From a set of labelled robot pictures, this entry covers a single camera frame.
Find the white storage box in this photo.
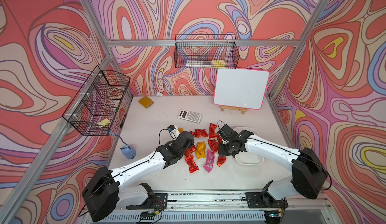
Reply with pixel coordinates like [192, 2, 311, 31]
[234, 126, 265, 167]

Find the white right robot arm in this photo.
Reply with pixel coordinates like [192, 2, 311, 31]
[218, 124, 329, 201]

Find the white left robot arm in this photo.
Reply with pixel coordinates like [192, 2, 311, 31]
[82, 129, 195, 222]

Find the yellow box in basket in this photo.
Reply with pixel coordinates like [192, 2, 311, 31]
[212, 60, 227, 69]

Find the wooden easel stand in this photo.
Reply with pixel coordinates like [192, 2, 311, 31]
[220, 105, 248, 114]

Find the white calculator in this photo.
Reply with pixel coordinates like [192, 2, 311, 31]
[178, 109, 203, 123]

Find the blue cloth pouch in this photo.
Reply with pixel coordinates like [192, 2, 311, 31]
[120, 146, 136, 160]

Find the pink framed whiteboard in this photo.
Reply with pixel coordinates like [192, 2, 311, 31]
[213, 69, 270, 110]

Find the yellow sponge pad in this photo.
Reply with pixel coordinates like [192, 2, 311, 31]
[138, 96, 154, 109]

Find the yellow sticky note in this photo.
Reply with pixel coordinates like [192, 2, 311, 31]
[97, 118, 111, 127]

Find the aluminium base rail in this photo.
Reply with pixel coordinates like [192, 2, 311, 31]
[100, 189, 338, 224]

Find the black wire basket left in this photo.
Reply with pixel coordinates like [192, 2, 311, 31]
[62, 66, 131, 136]

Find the black wire basket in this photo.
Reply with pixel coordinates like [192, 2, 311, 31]
[174, 33, 240, 69]
[62, 66, 131, 136]

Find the black wire basket back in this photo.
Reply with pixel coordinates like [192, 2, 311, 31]
[174, 33, 240, 69]

